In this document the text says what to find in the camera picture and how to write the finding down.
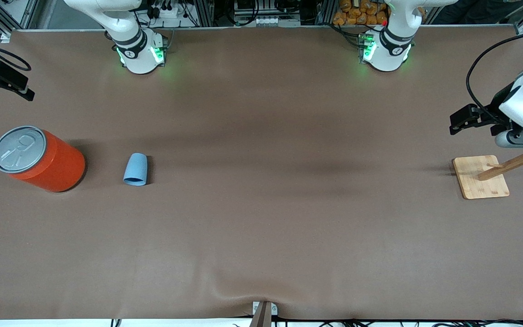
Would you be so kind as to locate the brown table mat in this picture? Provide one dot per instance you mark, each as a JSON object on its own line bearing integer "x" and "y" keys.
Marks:
{"x": 261, "y": 181}

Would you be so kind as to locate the metal table clamp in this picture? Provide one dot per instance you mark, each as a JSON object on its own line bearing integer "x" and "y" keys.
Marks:
{"x": 274, "y": 309}

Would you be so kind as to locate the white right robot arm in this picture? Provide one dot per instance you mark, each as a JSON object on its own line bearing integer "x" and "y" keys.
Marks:
{"x": 139, "y": 59}

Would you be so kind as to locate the white power strip with plugs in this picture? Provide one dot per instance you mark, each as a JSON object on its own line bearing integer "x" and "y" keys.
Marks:
{"x": 168, "y": 12}

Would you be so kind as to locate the light blue cup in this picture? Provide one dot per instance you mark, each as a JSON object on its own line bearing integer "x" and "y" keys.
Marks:
{"x": 135, "y": 170}

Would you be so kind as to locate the brown camera post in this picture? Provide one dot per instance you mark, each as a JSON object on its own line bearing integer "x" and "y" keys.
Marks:
{"x": 261, "y": 318}

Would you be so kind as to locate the orange toy food pile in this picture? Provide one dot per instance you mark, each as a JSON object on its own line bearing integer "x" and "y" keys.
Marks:
{"x": 357, "y": 13}

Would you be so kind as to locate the aluminium frame profile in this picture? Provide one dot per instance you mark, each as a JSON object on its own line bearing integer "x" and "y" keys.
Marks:
{"x": 325, "y": 11}
{"x": 2, "y": 16}
{"x": 203, "y": 12}

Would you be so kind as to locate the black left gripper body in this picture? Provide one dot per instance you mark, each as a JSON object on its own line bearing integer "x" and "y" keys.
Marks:
{"x": 491, "y": 116}

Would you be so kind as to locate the wooden cup stand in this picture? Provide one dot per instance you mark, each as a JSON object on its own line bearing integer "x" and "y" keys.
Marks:
{"x": 479, "y": 181}

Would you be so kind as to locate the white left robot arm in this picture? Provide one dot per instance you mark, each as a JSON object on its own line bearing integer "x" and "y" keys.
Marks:
{"x": 391, "y": 54}

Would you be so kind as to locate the orange can with grey lid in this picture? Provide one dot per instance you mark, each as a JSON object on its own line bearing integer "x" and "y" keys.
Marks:
{"x": 57, "y": 168}

